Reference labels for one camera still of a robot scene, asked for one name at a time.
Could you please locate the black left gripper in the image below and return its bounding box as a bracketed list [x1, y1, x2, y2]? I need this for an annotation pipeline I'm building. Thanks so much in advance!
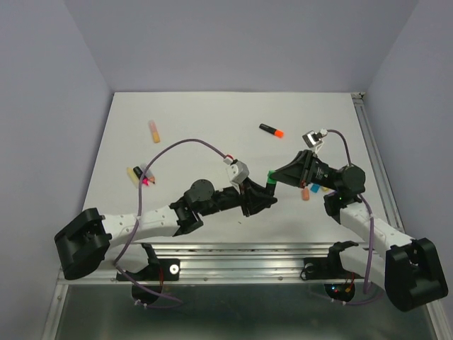
[199, 176, 277, 217]

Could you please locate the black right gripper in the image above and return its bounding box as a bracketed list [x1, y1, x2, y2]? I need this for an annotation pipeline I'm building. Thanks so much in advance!
[267, 149, 339, 192]

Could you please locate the pastel orange highlighter cap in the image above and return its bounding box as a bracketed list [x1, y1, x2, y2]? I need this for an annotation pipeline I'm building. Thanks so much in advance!
[302, 188, 310, 201]

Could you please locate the blue highlighter cap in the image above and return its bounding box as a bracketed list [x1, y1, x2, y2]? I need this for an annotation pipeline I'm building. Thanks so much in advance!
[311, 184, 320, 193]

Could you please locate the orange cap black highlighter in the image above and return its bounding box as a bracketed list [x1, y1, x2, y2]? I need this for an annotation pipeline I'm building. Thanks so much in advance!
[259, 123, 285, 138]

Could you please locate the pastel orange grey highlighter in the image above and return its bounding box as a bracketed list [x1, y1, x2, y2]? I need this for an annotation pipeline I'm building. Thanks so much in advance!
[140, 164, 156, 184]

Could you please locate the pastel pink orange highlighter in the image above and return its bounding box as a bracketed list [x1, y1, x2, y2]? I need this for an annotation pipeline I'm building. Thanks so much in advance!
[148, 120, 161, 144]

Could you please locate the green cap black highlighter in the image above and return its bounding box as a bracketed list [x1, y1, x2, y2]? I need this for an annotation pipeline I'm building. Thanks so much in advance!
[265, 182, 276, 196]

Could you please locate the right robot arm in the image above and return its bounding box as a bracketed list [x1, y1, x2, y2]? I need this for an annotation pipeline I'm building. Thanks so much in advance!
[268, 150, 449, 312]

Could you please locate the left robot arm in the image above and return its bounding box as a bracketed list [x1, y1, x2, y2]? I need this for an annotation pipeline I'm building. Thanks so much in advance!
[54, 178, 277, 281]

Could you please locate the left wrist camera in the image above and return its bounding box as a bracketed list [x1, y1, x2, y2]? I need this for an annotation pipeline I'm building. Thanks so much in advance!
[223, 154, 249, 186]

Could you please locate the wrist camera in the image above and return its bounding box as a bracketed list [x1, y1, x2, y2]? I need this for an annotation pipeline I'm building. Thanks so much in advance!
[223, 154, 249, 186]
[302, 129, 328, 154]

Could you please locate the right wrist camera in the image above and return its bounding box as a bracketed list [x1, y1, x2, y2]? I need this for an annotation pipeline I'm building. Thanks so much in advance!
[302, 129, 328, 154]

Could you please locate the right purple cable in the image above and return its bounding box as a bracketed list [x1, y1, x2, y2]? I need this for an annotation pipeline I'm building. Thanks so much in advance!
[325, 129, 385, 306]

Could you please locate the purple cable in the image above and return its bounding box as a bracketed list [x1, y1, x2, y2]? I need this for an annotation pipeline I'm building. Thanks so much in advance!
[325, 129, 385, 306]
[113, 138, 234, 310]

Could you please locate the aluminium table rail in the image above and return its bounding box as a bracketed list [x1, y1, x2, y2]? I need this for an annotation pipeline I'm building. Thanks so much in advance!
[43, 244, 443, 339]

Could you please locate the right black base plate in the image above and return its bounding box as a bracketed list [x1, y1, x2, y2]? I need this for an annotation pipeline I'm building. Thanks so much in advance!
[299, 257, 361, 305]

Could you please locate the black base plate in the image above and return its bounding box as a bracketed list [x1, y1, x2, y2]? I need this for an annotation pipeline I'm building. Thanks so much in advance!
[299, 257, 361, 305]
[115, 259, 183, 309]

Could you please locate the right side aluminium rail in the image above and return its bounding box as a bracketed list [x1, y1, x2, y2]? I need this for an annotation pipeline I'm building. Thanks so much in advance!
[351, 92, 404, 232]

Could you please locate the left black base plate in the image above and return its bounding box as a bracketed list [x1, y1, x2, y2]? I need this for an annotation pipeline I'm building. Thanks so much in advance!
[115, 259, 183, 309]

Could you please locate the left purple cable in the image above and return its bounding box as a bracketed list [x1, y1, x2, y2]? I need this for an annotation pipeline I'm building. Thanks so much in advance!
[113, 138, 234, 310]

